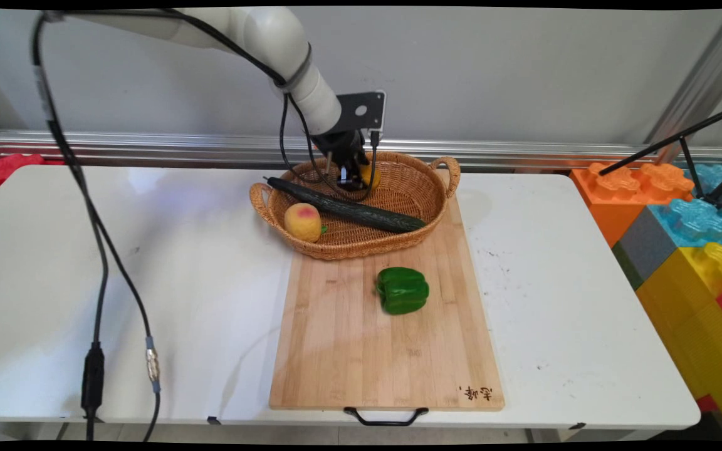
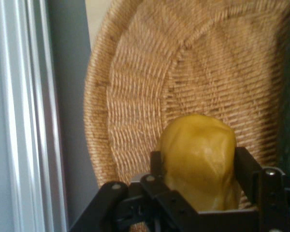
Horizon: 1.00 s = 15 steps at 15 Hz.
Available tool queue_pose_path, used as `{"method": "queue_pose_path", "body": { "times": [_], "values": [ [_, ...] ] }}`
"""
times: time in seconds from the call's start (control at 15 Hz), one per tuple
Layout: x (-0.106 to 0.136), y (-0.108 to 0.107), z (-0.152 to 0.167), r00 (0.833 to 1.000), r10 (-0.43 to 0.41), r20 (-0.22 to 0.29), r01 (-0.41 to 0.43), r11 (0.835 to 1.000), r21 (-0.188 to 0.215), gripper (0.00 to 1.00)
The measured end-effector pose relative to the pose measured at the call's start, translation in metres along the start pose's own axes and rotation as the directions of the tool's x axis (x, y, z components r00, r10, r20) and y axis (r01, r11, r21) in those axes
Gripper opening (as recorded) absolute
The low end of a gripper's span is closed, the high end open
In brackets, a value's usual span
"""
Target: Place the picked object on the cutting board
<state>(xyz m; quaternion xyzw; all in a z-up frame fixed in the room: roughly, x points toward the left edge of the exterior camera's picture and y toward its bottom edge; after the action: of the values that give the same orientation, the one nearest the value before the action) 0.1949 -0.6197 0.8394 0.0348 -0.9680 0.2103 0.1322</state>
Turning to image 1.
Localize orange giant building block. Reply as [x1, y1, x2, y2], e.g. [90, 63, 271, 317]
[569, 162, 696, 249]

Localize dark green cucumber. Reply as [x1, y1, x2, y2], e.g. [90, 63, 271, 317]
[264, 176, 428, 235]

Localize yellow giant building block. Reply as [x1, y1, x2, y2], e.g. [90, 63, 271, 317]
[635, 241, 722, 441]

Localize aluminium rail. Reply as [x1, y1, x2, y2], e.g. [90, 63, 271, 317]
[0, 130, 722, 171]

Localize green bell pepper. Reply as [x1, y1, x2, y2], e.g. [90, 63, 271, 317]
[376, 266, 431, 316]

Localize black cable loop at wrist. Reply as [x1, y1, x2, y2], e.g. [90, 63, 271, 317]
[54, 8, 379, 202]

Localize aluminium frame post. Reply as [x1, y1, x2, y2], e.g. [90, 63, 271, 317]
[642, 9, 722, 165]

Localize black wrist camera mount plate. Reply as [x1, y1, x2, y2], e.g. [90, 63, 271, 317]
[335, 90, 387, 137]

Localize yellow red peach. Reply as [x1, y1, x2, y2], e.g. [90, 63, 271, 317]
[283, 202, 329, 244]

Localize thick black cable with ferrite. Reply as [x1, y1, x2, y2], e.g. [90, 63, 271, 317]
[30, 11, 107, 442]

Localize grey giant building block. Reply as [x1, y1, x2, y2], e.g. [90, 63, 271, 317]
[611, 205, 679, 291]

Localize bamboo cutting board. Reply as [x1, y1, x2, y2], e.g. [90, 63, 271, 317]
[269, 194, 505, 412]

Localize black cable with metal connector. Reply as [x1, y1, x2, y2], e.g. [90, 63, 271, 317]
[44, 119, 162, 442]

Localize woven wicker basket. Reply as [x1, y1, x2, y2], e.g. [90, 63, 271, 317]
[249, 151, 461, 262]

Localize black tripod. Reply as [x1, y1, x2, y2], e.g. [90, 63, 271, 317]
[598, 101, 722, 210]

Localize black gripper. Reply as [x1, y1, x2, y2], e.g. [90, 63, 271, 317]
[313, 128, 370, 192]

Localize black cutting board handle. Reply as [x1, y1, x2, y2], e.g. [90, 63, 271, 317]
[343, 407, 429, 427]

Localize blue giant building block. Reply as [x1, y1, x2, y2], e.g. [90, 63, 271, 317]
[647, 163, 722, 249]

